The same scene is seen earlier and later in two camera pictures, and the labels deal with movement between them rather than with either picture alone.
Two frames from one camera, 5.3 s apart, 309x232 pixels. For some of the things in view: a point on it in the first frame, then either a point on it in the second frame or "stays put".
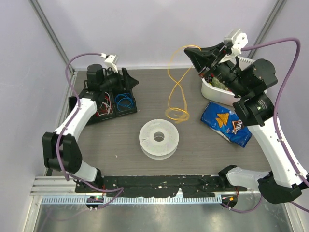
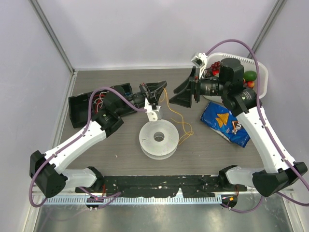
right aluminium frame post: x=277 y=9 stays put
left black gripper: x=124 y=80 -> x=152 y=94
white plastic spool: x=155 y=150 stays put
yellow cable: x=175 y=84 -> x=184 y=136
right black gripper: x=203 y=57 -> x=197 y=85
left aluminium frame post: x=53 y=33 stays put
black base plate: x=190 y=186 stays put
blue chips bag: x=225 y=122 stays put
